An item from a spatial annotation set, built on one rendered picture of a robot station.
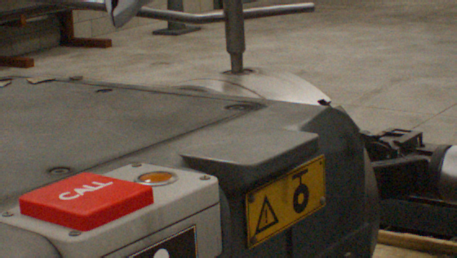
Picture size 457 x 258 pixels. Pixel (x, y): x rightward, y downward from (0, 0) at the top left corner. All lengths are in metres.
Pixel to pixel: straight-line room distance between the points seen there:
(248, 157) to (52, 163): 0.14
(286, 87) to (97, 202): 0.50
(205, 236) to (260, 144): 0.11
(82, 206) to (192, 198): 0.08
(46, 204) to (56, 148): 0.17
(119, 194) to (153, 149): 0.14
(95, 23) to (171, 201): 9.71
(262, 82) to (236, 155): 0.36
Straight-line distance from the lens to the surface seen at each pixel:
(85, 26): 10.13
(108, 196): 0.53
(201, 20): 1.00
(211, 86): 0.96
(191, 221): 0.57
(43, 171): 0.63
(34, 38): 9.61
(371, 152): 1.17
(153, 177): 0.58
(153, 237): 0.54
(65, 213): 0.52
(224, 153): 0.64
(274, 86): 0.99
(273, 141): 0.67
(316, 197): 0.74
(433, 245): 1.42
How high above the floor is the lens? 1.43
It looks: 14 degrees down
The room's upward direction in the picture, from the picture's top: 3 degrees counter-clockwise
